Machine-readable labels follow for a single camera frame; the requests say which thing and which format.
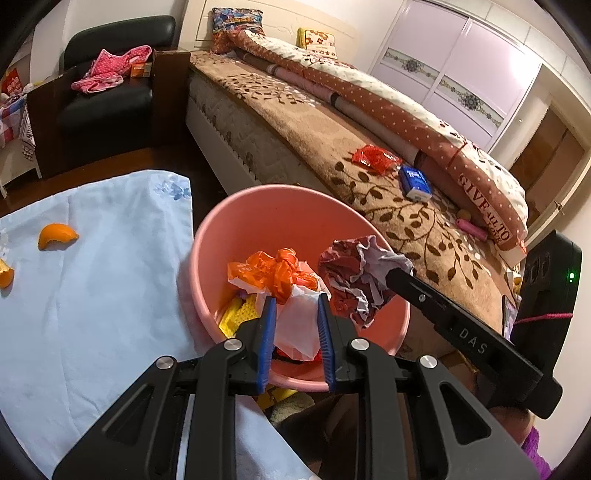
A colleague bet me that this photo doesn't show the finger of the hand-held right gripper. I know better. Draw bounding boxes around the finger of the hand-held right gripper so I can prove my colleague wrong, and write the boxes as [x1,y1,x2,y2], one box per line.
[386,268,525,372]

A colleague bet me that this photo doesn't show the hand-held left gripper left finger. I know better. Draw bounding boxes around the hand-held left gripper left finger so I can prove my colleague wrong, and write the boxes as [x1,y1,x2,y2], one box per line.
[52,295,278,480]

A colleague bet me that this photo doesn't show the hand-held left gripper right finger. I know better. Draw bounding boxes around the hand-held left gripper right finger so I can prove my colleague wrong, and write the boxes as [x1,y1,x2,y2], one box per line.
[318,293,541,480]

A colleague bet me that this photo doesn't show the yellow foam fruit net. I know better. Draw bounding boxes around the yellow foam fruit net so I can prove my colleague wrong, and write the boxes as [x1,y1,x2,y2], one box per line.
[218,294,259,339]

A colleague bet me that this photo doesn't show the orange white plastic bag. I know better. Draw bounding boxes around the orange white plastic bag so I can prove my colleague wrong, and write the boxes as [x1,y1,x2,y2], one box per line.
[228,248,332,361]

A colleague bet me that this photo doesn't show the maroon white wrapper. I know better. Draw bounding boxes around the maroon white wrapper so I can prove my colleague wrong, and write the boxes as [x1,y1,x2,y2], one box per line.
[318,234,414,329]

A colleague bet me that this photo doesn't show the pink plastic basin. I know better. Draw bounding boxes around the pink plastic basin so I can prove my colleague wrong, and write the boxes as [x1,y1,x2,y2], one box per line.
[189,185,411,393]

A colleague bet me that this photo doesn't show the person's right hand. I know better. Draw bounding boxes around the person's right hand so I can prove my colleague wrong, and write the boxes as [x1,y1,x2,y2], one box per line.
[480,401,534,450]

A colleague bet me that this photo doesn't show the pink tube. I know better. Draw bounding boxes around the pink tube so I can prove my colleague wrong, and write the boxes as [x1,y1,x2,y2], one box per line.
[455,218,488,241]

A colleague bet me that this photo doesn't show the brown wooden door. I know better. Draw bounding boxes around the brown wooden door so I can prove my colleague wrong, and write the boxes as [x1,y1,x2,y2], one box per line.
[507,108,590,228]

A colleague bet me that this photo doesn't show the blue tissue pack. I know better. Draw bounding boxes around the blue tissue pack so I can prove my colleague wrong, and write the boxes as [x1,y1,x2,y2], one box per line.
[397,165,433,202]

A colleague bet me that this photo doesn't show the light blue floral cloth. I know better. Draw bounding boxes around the light blue floral cloth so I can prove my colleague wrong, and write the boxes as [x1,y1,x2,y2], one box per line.
[0,170,315,480]

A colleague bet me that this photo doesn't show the red snack packet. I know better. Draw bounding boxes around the red snack packet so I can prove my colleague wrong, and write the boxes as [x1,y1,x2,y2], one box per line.
[351,144,403,176]

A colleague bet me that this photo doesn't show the pink dotted white quilt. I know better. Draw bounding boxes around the pink dotted white quilt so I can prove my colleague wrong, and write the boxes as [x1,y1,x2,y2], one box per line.
[216,30,530,253]

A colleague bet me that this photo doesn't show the brown leaf pattern blanket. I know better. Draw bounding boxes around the brown leaf pattern blanket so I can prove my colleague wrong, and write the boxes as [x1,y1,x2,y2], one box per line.
[188,50,523,344]

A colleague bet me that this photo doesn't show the white bed with mattress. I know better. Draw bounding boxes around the white bed with mattress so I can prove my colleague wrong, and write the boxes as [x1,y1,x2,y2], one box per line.
[184,0,530,372]

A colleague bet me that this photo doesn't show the large orange peel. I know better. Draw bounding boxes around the large orange peel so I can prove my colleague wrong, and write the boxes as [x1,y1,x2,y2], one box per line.
[38,223,79,251]

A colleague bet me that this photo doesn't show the lilac sliding wardrobe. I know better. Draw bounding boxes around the lilac sliding wardrobe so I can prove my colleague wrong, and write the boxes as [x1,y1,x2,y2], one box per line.
[368,0,544,149]

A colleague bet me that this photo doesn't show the black leather armchair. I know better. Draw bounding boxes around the black leather armchair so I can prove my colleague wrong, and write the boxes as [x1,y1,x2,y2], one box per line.
[27,15,191,181]

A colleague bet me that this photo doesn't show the white side table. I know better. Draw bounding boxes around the white side table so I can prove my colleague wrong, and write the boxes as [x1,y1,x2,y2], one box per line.
[0,138,43,195]

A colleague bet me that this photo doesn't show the yellow red floral pillow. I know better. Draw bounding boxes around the yellow red floral pillow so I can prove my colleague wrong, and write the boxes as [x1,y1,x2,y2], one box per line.
[296,28,337,59]

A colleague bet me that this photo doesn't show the pink dotted clothing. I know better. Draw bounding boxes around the pink dotted clothing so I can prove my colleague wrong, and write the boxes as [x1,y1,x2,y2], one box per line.
[71,45,153,95]

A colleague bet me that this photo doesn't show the colourful printed pillow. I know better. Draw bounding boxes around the colourful printed pillow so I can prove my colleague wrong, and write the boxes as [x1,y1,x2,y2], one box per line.
[211,7,265,47]

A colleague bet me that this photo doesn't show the red bag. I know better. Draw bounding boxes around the red bag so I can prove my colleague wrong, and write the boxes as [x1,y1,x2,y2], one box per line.
[0,69,24,96]

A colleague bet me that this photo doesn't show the pink string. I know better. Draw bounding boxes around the pink string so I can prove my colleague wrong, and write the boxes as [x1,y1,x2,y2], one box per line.
[512,312,574,326]

